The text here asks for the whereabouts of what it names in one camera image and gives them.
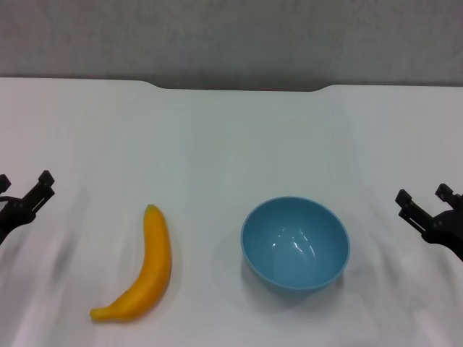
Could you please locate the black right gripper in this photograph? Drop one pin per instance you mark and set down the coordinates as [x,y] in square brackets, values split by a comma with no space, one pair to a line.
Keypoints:
[448,227]

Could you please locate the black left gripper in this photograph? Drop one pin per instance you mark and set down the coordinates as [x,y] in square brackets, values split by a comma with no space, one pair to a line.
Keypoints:
[11,215]

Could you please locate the blue bowl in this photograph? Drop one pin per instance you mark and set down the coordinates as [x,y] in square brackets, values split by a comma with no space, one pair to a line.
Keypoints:
[289,253]

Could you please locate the yellow banana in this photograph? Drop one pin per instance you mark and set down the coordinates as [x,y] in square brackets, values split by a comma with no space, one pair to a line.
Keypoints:
[157,253]

